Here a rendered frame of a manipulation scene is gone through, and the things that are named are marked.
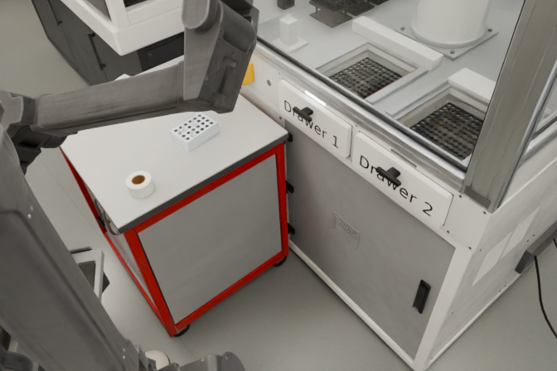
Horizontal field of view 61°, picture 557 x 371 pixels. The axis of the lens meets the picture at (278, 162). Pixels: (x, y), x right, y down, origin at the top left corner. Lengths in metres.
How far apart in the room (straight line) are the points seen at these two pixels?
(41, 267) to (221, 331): 1.63
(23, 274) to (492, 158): 0.85
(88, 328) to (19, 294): 0.07
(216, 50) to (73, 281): 0.32
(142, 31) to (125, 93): 1.22
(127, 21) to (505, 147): 1.35
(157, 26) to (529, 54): 1.38
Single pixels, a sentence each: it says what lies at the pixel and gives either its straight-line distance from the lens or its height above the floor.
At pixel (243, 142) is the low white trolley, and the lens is 1.46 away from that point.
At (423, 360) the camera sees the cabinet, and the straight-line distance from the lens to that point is 1.73.
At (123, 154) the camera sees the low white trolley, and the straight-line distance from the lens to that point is 1.51.
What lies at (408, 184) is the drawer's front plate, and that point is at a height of 0.89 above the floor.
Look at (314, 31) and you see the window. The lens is 1.24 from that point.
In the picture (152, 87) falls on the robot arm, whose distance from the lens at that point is 0.64.
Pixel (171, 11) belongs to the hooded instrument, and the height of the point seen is 0.90.
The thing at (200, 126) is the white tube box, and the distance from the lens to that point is 1.48.
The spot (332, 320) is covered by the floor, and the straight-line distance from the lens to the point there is 1.94.
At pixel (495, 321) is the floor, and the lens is 2.07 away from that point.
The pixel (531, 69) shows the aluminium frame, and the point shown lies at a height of 1.28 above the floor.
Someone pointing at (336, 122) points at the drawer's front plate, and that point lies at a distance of 1.26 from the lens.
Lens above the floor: 1.73
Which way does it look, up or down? 45 degrees down
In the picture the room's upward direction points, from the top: 3 degrees counter-clockwise
